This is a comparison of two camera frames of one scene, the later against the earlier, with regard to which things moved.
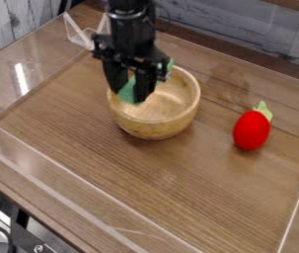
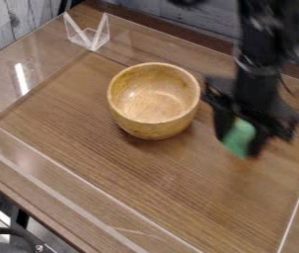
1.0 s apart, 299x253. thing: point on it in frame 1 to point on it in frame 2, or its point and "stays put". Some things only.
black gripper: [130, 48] to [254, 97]
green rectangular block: [127, 91] to [240, 137]
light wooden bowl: [166, 115] stays put
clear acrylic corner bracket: [83, 37] stays put
